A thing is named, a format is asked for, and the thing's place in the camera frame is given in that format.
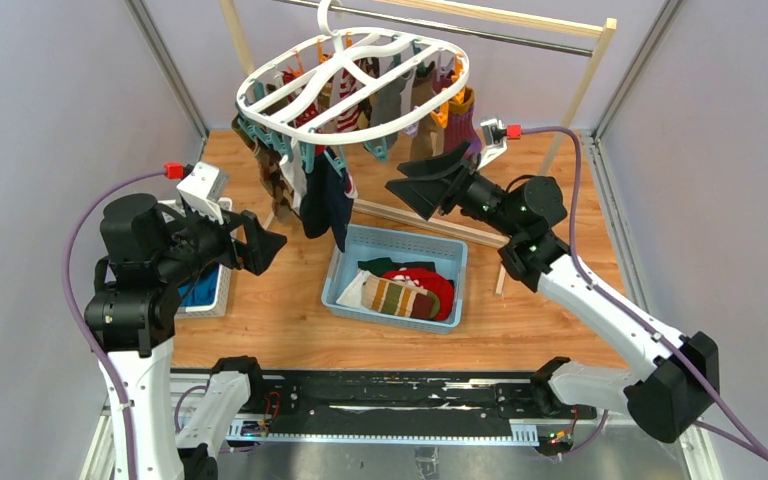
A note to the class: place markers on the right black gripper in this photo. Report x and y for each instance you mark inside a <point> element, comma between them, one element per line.
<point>431,180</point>

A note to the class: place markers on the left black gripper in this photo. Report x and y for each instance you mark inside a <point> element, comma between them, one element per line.
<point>261,244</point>

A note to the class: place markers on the beige striped ribbed sock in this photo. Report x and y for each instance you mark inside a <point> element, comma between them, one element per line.
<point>399,299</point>

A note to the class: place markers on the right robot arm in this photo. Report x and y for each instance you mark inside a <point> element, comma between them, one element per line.
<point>670,378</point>

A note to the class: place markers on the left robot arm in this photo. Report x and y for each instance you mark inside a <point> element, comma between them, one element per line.
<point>152,252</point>

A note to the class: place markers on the white oval clip hanger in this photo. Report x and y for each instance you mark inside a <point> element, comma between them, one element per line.
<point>328,90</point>

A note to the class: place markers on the olive tan hanging sock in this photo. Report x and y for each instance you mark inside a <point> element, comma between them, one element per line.
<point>426,142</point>

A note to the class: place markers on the purple mustard hanging sock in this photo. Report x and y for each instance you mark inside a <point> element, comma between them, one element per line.
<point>461,127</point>

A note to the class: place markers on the orange clothes peg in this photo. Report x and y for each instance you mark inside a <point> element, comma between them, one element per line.
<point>446,79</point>

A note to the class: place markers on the argyle brown hanging sock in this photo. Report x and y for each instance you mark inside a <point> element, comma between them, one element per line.
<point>269,173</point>

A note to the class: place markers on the blue cloth in basket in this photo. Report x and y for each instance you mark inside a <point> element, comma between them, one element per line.
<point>200,292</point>

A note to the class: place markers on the white plastic basket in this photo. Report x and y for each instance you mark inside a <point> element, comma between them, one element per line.
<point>218,307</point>

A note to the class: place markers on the navy hanging sock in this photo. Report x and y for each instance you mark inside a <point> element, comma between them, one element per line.
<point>329,199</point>

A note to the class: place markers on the white hanging sock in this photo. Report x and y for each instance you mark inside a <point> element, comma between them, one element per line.
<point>292,168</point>

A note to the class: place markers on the grey hanging sock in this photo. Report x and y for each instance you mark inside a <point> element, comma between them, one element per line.
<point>387,99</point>

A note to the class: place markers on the dark green sock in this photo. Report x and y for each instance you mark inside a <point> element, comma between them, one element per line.
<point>380,266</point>

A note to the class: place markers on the light blue plastic basket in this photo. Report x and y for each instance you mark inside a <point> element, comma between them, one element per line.
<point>367,243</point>

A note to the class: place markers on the white sock in basket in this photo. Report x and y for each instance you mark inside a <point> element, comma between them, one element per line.
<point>351,296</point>

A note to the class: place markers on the metal rack rod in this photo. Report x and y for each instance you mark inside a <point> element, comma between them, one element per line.
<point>463,31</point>

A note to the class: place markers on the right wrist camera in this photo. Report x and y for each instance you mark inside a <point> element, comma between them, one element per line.
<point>495,134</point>

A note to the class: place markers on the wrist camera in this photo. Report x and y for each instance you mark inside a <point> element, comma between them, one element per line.
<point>201,190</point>
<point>495,134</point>

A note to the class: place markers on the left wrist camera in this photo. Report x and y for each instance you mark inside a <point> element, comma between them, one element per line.
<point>201,190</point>

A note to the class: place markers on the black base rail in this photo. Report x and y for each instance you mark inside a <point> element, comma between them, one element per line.
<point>422,404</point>

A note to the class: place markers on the wooden clothes rack frame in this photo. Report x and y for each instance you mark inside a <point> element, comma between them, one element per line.
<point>601,35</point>

